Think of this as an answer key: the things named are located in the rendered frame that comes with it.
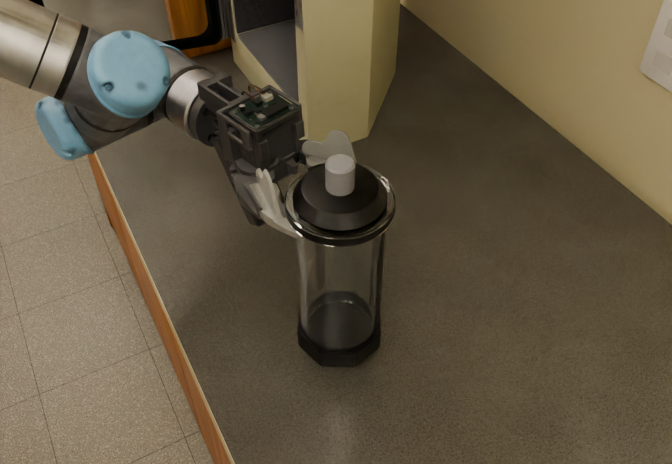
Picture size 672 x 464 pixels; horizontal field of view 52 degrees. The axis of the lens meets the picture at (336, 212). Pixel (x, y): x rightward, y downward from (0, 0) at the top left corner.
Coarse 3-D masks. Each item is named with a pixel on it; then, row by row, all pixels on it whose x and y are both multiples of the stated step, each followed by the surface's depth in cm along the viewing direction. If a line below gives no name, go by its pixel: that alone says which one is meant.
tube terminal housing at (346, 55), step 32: (320, 0) 93; (352, 0) 96; (384, 0) 105; (320, 32) 96; (352, 32) 99; (384, 32) 110; (256, 64) 119; (320, 64) 100; (352, 64) 103; (384, 64) 116; (320, 96) 104; (352, 96) 107; (384, 96) 122; (320, 128) 108; (352, 128) 112
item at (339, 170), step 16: (336, 160) 64; (352, 160) 64; (304, 176) 67; (320, 176) 67; (336, 176) 63; (352, 176) 64; (368, 176) 67; (304, 192) 65; (320, 192) 65; (336, 192) 65; (352, 192) 65; (368, 192) 65; (384, 192) 66; (304, 208) 65; (320, 208) 64; (336, 208) 64; (352, 208) 64; (368, 208) 64; (384, 208) 65; (320, 224) 64; (336, 224) 63; (352, 224) 64
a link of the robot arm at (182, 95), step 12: (192, 72) 78; (204, 72) 78; (180, 84) 77; (192, 84) 76; (168, 96) 78; (180, 96) 77; (192, 96) 76; (168, 108) 78; (180, 108) 76; (180, 120) 77
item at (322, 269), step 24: (312, 168) 70; (288, 192) 67; (384, 216) 65; (312, 264) 68; (336, 264) 67; (360, 264) 68; (312, 288) 71; (336, 288) 69; (360, 288) 70; (312, 312) 74; (336, 312) 72; (360, 312) 73; (312, 336) 77; (336, 336) 75; (360, 336) 76
